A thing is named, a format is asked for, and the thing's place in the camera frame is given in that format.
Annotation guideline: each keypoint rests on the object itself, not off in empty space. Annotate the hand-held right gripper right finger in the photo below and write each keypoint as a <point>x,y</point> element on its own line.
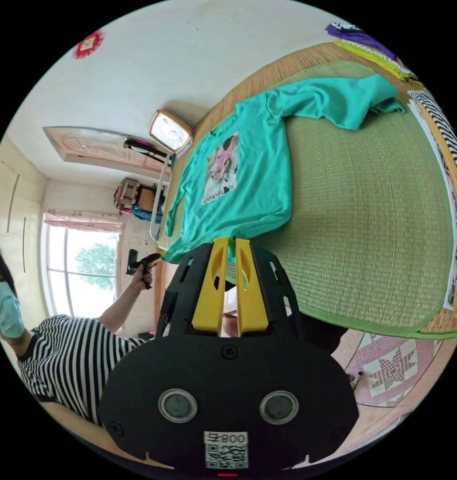
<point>251,300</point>

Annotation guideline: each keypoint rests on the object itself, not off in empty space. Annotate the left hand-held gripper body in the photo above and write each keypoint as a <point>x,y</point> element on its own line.
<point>145,262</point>

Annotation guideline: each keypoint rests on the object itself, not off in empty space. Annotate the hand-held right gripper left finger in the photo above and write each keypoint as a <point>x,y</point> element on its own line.
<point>209,296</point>

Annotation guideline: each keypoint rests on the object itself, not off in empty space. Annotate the teal hoodie with a print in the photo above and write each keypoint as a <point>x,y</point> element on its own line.
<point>266,176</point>

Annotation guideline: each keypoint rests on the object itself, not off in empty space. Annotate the person's left forearm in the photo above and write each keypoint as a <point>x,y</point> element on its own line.
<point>119,309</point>

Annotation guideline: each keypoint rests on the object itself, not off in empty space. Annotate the person's left hand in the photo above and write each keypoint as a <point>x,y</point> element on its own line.
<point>142,279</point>

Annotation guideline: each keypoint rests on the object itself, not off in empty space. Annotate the window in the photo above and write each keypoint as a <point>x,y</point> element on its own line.
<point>82,270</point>

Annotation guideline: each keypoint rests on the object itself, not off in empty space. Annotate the shelf with bags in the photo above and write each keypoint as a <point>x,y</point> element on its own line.
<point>133,198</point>

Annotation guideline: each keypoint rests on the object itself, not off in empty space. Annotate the pink curtain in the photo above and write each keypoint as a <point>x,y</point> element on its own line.
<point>82,220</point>

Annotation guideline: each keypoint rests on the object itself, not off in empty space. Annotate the person's body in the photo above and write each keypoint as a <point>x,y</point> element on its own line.
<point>63,356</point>

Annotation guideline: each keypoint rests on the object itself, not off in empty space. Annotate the pink door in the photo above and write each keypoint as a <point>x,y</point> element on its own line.
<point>101,144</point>

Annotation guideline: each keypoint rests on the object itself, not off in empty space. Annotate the bed with woven mat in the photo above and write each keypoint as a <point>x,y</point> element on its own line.
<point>363,210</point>

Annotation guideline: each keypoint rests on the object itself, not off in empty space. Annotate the cream cupboard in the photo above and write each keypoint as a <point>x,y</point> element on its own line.
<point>11,210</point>

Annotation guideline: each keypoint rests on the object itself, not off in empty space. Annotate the pink patterned floor mat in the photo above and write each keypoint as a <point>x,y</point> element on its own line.
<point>389,369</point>

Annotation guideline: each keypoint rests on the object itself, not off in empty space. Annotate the zebra striped pile of clothes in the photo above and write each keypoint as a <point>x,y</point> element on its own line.
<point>448,157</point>

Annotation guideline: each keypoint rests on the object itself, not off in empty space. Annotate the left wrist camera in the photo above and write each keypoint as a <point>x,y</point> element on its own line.
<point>132,261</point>

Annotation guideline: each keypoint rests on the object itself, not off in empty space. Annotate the red wall ornament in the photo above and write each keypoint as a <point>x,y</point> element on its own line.
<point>88,45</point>

